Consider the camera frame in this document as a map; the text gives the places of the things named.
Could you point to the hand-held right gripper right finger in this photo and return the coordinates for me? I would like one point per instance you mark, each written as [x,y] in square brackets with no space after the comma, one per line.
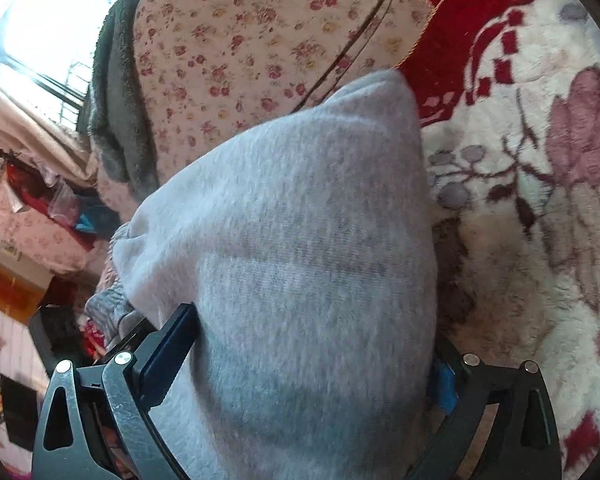
[444,387]

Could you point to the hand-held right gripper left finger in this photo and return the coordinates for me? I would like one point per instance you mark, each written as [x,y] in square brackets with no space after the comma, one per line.
[172,350]

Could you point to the light grey fleece pants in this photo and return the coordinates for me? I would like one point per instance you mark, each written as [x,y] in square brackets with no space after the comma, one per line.
[290,260]

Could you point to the blue cloth item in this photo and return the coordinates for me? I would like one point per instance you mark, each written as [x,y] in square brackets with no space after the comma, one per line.
[89,221]

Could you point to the orange box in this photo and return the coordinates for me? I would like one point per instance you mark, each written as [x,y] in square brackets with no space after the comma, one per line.
[10,290]

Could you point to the red cloth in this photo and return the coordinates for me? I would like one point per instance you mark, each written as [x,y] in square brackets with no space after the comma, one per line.
[27,190]

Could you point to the red and white floral blanket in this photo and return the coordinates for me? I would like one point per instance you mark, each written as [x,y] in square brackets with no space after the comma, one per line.
[530,185]

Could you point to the beige curtain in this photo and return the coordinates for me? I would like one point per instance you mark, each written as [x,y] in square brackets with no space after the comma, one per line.
[30,120]

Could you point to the pink floral quilt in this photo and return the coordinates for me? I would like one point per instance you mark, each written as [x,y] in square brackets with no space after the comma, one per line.
[230,60]

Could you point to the window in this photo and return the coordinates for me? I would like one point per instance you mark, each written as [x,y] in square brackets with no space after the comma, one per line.
[45,20]

